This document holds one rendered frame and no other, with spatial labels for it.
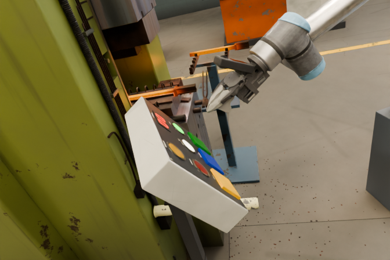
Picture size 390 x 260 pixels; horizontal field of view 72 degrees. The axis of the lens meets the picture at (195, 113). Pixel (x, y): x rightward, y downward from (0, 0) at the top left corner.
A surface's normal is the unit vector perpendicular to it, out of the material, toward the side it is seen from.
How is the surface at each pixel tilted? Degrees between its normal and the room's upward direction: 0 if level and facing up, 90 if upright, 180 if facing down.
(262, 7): 90
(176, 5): 90
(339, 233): 0
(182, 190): 90
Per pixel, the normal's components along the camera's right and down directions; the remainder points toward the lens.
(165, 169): 0.32, 0.42
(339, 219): -0.23, -0.84
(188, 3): -0.10, 0.53
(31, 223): 0.97, -0.15
